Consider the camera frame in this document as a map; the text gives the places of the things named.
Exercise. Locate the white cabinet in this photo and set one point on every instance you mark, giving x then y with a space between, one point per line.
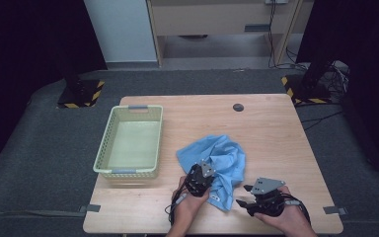
121 29

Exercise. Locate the black curtain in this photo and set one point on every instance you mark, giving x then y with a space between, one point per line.
368 65
19 49

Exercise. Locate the dark round table grommet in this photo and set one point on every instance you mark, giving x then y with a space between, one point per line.
238 107

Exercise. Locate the person's left hand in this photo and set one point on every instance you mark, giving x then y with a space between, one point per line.
186 210

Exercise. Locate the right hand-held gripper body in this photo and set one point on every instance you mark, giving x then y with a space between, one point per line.
268 202

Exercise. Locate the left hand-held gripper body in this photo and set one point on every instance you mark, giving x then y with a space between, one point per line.
197 181

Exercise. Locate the grey tape strip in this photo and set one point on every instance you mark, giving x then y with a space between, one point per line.
335 210
92 208

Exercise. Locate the pale green plastic basket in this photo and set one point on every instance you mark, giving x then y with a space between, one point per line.
135 144

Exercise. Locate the black stand with striped base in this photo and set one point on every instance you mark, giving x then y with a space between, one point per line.
79 94
309 89

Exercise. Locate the light blue shirt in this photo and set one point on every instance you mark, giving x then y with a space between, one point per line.
225 154

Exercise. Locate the person's right hand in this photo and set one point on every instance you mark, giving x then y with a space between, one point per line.
292 219

